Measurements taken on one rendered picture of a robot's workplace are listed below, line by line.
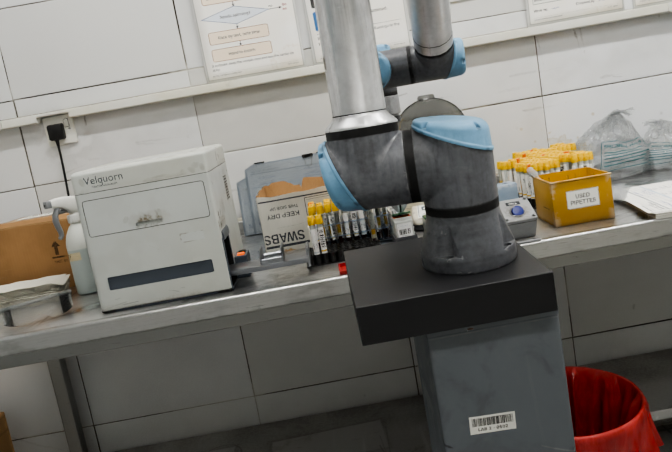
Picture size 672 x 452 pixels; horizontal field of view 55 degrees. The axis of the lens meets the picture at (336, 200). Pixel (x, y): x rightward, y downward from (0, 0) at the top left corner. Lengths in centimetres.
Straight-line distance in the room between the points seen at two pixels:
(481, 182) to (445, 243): 11
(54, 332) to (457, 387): 83
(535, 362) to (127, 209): 84
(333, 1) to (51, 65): 125
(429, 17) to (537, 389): 64
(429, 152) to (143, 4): 126
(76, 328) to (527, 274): 90
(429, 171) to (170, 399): 145
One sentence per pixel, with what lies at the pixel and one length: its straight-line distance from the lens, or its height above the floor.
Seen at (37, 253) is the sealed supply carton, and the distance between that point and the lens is 183.
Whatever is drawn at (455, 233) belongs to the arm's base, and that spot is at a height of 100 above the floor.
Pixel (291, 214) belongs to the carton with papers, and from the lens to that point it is 163.
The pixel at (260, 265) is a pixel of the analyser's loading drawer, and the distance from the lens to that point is 137.
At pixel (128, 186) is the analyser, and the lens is 137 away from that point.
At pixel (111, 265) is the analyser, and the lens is 141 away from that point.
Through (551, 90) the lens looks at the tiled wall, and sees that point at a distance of 208.
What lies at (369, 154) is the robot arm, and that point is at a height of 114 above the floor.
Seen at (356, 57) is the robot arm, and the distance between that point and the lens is 98.
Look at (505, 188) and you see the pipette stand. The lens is 150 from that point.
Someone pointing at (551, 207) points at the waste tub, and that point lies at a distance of 147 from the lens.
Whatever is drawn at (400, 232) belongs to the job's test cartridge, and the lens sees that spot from 141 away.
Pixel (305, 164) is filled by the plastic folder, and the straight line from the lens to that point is 194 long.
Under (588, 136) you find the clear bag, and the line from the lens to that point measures 200.
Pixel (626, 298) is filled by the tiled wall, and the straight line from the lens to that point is 228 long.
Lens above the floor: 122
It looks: 8 degrees down
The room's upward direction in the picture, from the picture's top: 10 degrees counter-clockwise
